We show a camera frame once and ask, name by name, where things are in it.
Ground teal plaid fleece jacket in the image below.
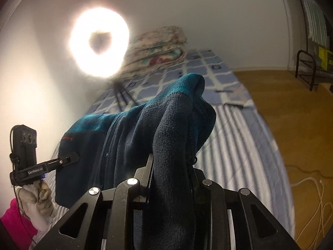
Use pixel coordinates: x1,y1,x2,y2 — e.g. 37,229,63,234
54,73,217,250

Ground black metal clothes rack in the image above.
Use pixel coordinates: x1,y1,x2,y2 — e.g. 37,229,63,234
295,0,332,91

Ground left hand in grey glove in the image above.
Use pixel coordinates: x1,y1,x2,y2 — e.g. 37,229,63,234
15,179,55,219

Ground blue white striped quilt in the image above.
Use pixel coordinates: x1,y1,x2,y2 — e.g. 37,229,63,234
33,104,296,250

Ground blue checked bed sheet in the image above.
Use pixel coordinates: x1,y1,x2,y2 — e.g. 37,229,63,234
87,50,257,114

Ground folded floral blanket stack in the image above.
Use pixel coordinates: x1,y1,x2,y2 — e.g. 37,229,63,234
119,25,187,79

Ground yellow box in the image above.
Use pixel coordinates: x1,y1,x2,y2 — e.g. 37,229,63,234
318,47,332,70

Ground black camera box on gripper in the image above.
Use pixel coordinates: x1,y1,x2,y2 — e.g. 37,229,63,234
12,125,37,170

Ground black ring light tripod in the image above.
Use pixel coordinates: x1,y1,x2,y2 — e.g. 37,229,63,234
112,80,138,112

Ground bright ring light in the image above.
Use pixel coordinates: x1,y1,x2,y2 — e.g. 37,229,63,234
69,7,129,78

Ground white cables on floor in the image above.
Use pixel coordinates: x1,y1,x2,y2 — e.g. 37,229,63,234
284,164,333,249

